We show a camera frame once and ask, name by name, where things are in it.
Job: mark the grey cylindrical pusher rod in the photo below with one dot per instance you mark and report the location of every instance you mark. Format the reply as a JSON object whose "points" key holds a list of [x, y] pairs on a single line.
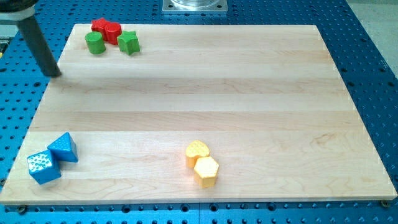
{"points": [[32, 34]]}

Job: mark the wooden board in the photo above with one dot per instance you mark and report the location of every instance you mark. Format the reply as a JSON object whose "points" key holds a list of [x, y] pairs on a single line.
{"points": [[268, 101]]}

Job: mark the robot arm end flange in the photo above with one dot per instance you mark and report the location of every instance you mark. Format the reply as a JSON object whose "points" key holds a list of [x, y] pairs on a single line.
{"points": [[13, 11]]}

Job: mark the blue triangle block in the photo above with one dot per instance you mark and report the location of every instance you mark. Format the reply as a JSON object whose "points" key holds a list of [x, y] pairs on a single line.
{"points": [[64, 148]]}

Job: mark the green star block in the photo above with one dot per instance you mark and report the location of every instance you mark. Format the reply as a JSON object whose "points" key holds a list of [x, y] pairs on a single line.
{"points": [[128, 42]]}

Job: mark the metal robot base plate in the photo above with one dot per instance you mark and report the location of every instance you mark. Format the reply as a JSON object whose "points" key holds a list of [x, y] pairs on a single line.
{"points": [[195, 5]]}

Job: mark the yellow heart block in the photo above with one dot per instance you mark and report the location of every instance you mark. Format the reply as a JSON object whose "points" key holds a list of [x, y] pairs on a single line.
{"points": [[195, 150]]}

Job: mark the blue cube block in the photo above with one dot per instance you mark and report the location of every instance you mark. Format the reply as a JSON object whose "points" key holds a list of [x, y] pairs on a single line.
{"points": [[43, 167]]}

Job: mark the blue perforated metal table plate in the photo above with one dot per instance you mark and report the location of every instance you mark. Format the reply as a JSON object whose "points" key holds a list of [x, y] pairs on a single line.
{"points": [[370, 77]]}

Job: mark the red star block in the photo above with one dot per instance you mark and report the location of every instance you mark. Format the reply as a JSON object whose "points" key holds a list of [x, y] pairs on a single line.
{"points": [[98, 25]]}

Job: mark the green cylinder block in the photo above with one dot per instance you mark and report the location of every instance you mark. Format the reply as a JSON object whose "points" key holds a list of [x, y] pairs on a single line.
{"points": [[95, 42]]}

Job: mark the yellow hexagon block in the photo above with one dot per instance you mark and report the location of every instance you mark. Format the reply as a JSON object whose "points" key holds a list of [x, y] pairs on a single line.
{"points": [[206, 172]]}

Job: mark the red cylinder block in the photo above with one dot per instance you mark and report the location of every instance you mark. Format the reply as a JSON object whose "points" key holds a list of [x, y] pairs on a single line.
{"points": [[112, 31]]}

